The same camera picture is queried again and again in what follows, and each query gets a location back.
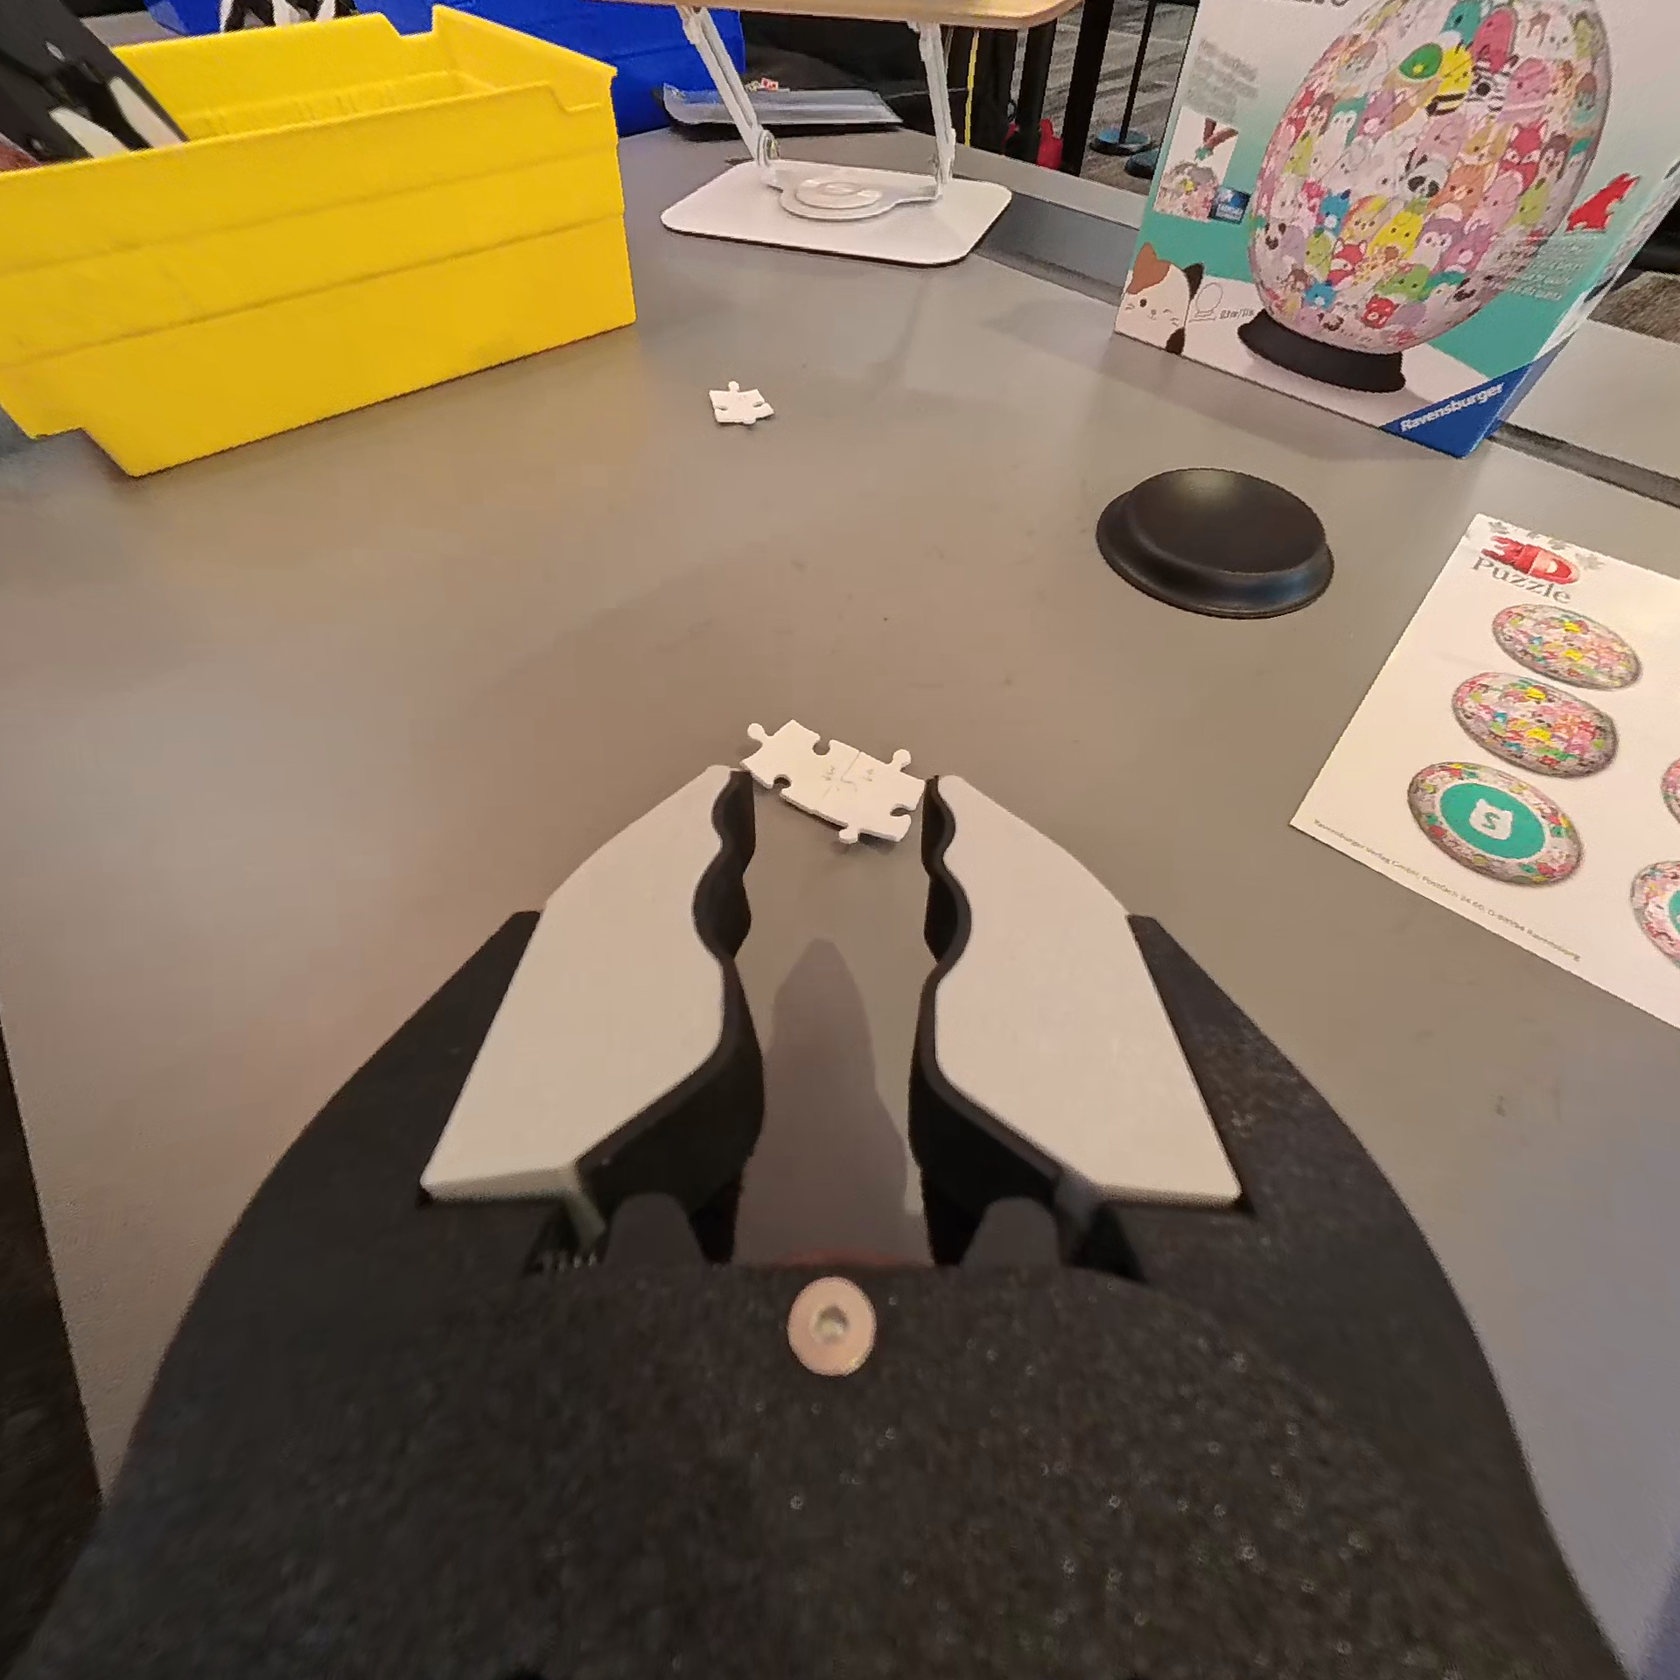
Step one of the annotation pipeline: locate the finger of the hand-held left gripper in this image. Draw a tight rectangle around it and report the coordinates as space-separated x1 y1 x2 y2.
94 73 189 148

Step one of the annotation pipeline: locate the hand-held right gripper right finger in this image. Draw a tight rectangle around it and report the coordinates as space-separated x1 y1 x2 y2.
910 773 1241 1269

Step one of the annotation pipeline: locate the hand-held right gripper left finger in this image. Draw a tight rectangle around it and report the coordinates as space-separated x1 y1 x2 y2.
420 765 766 1269

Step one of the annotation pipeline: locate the yellow plastic bin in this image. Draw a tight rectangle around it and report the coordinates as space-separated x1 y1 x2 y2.
0 7 637 477

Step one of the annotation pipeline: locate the white printed instruction leaflet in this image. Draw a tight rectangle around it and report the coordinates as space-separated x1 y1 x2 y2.
1289 515 1680 1028

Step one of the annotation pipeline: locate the colourful puzzle ball box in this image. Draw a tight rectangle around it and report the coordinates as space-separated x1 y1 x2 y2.
1116 0 1680 459

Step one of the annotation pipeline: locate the blue box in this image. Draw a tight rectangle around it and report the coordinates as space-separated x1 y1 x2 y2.
144 0 749 134

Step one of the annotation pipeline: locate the black round stand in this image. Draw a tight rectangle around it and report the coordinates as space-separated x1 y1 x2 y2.
1097 468 1335 618

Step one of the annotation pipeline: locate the person's dark grey garment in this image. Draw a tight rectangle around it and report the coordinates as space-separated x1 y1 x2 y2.
0 1024 104 1656

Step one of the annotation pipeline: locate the clear plastic bag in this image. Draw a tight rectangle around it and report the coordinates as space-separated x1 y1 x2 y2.
661 79 910 136

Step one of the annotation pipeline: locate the white base clear stand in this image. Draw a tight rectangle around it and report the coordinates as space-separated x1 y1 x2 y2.
660 0 1015 268

